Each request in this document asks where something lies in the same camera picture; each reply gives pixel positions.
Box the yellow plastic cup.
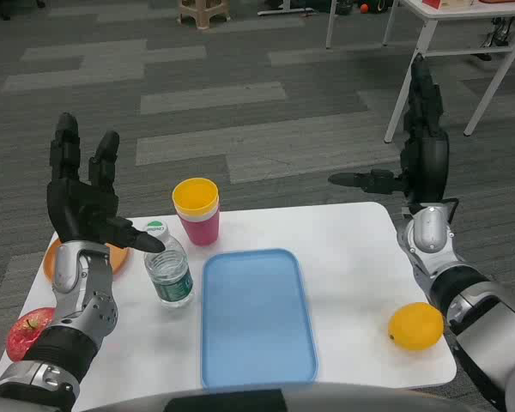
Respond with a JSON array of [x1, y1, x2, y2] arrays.
[[172, 177, 221, 215]]

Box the silver robot chest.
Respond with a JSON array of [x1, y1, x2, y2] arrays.
[[83, 381, 504, 412]]

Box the pink plastic cup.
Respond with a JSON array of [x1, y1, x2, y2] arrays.
[[176, 204, 221, 247]]

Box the yellow lemon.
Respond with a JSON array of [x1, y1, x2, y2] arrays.
[[387, 301, 445, 353]]

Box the black cable at right wrist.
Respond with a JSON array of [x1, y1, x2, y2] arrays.
[[401, 197, 459, 224]]

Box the blue plastic tray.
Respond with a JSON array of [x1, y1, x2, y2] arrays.
[[200, 248, 318, 390]]

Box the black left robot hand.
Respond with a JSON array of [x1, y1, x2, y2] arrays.
[[45, 112, 166, 254]]

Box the white cup between cups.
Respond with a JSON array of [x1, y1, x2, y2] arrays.
[[175, 207, 221, 223]]

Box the beige plastic stool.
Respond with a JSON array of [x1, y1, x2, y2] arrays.
[[176, 0, 232, 25]]

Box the white metal table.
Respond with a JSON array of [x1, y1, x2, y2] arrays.
[[324, 0, 515, 144]]

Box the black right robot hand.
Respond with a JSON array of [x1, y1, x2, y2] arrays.
[[328, 53, 451, 204]]

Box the clear plastic water bottle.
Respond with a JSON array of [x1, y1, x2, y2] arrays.
[[142, 220, 195, 308]]

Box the orange plastic plate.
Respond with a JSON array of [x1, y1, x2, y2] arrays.
[[42, 238, 130, 284]]

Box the red apple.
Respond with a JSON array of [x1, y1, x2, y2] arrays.
[[5, 306, 56, 363]]

